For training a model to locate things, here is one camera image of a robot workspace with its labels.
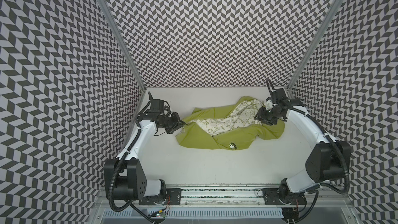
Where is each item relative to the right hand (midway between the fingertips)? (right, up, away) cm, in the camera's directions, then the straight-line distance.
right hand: (259, 117), depth 85 cm
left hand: (-41, -1, -5) cm, 41 cm away
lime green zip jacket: (-15, -5, +6) cm, 17 cm away
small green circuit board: (-49, -40, -19) cm, 66 cm away
